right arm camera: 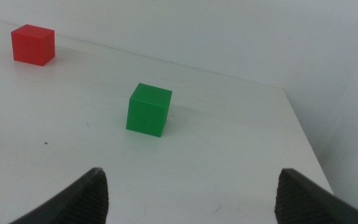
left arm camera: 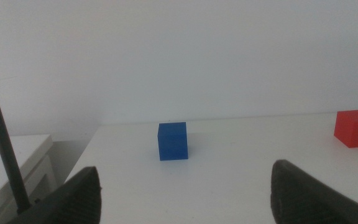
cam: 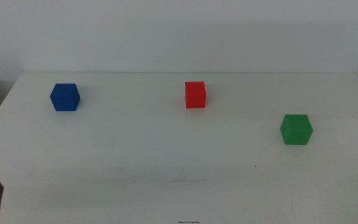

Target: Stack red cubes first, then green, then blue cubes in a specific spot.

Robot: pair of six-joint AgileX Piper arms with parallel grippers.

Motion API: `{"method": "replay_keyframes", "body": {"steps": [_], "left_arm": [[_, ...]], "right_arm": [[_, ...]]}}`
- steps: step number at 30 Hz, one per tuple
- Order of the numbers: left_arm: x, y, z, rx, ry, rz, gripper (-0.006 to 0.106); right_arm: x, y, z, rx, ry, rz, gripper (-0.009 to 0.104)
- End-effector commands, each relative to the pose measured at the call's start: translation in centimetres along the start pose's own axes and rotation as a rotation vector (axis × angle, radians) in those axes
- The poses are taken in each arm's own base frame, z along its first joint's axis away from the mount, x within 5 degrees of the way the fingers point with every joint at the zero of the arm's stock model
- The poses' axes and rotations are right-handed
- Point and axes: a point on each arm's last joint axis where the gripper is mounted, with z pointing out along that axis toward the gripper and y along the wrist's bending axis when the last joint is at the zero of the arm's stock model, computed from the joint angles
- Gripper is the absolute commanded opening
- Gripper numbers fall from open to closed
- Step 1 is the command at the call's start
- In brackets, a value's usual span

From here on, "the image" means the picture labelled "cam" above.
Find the blue cube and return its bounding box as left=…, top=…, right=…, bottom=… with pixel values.
left=49, top=83, right=81, bottom=112

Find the red cube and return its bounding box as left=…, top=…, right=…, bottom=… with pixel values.
left=185, top=81, right=207, bottom=110

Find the green cube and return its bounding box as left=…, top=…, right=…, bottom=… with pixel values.
left=280, top=113, right=314, bottom=146

